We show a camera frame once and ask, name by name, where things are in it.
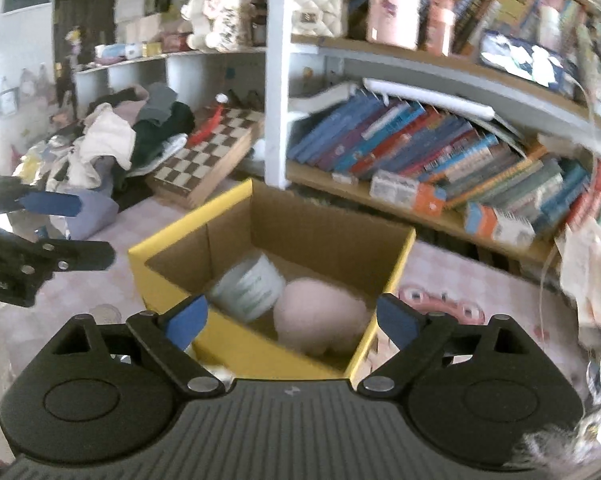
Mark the pink cylindrical container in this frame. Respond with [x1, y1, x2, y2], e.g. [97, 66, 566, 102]
[365, 0, 424, 51]

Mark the white orange medicine box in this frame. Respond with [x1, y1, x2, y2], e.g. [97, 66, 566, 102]
[463, 202, 536, 249]
[369, 170, 447, 218]

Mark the lavender cloth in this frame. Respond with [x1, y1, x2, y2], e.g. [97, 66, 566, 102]
[63, 192, 120, 241]

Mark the stack of papers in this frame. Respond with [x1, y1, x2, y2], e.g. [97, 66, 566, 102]
[555, 220, 601, 346]

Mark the pale blue pack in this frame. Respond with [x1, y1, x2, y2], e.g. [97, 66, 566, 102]
[95, 43, 144, 61]

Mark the small picture frame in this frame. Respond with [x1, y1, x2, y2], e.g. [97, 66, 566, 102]
[0, 87, 20, 119]

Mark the row of leaning children's books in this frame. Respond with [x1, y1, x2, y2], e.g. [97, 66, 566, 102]
[286, 87, 594, 233]

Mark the row of upright books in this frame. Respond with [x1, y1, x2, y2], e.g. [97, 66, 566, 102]
[451, 0, 601, 111]

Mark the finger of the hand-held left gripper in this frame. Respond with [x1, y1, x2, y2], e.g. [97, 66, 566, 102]
[0, 221, 116, 282]
[0, 175, 84, 218]

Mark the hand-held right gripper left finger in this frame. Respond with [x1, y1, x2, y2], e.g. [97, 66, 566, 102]
[49, 294, 227, 399]

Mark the pink plush toy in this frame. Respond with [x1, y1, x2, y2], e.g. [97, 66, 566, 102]
[273, 275, 372, 357]

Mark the white bookend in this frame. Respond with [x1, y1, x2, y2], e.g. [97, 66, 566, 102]
[288, 82, 357, 121]

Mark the white bookshelf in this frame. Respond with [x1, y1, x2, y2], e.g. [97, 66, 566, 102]
[73, 0, 601, 281]

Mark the pile of clothes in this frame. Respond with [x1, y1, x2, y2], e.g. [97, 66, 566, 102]
[13, 82, 196, 211]

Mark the wooden chessboard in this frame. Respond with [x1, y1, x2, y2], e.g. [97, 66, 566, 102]
[145, 105, 265, 210]

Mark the yellow cardboard box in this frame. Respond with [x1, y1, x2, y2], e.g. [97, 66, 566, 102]
[128, 178, 417, 382]

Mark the dark blue printed pencil case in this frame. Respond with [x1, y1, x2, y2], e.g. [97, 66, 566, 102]
[478, 30, 580, 97]

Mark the salmon pink bottle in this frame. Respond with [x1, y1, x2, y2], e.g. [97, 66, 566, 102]
[425, 0, 456, 57]

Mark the white floral plush bear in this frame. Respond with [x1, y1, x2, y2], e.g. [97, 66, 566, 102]
[180, 0, 254, 52]

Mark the grey fluffy fabric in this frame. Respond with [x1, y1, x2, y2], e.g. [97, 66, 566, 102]
[513, 410, 601, 472]

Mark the white jar with teal print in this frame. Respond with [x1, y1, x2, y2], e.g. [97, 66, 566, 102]
[208, 252, 286, 323]

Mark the white quilted handbag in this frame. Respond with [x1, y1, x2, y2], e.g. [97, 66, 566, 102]
[291, 0, 344, 38]

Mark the red plastic toy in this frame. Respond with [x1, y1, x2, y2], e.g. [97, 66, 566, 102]
[187, 106, 230, 147]

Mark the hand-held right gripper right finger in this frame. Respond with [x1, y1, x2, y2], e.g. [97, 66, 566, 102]
[355, 294, 537, 399]

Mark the white plastic bar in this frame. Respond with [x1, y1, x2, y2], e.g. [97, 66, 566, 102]
[363, 77, 496, 121]

